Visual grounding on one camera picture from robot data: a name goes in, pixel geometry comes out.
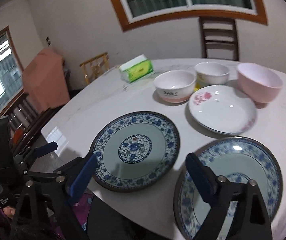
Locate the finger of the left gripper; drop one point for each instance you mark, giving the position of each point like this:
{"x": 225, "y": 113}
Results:
{"x": 45, "y": 149}
{"x": 72, "y": 168}

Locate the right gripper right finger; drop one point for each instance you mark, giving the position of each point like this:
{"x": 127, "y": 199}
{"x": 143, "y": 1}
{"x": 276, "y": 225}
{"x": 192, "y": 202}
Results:
{"x": 203, "y": 178}

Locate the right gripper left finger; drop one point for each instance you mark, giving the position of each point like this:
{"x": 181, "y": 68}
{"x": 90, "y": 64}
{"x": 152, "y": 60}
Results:
{"x": 79, "y": 184}

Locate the blue floral plate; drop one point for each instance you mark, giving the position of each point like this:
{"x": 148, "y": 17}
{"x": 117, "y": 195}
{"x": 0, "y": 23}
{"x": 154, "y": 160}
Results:
{"x": 248, "y": 195}
{"x": 135, "y": 150}

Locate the white rose plate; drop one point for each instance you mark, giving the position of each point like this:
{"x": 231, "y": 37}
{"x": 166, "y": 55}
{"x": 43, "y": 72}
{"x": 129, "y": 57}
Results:
{"x": 223, "y": 109}

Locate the white pink Rabbit bowl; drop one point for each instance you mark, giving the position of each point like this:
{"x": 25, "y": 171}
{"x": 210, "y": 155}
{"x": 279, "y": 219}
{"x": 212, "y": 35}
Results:
{"x": 175, "y": 86}

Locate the white blue ribbed bowl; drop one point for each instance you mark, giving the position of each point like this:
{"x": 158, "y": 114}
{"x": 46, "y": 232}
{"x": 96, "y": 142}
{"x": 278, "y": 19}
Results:
{"x": 211, "y": 73}

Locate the dark chair at left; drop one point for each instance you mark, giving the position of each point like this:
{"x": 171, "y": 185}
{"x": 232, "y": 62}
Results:
{"x": 25, "y": 122}

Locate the light bamboo chair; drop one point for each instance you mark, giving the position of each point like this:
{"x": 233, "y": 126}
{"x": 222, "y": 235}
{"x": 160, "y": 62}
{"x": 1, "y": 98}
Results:
{"x": 95, "y": 67}

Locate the green tissue box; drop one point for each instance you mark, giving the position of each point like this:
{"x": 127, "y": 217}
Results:
{"x": 136, "y": 68}

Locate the dark wooden chair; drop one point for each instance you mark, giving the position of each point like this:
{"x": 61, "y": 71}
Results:
{"x": 219, "y": 33}

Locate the wood framed window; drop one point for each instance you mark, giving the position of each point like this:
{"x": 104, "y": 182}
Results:
{"x": 134, "y": 14}

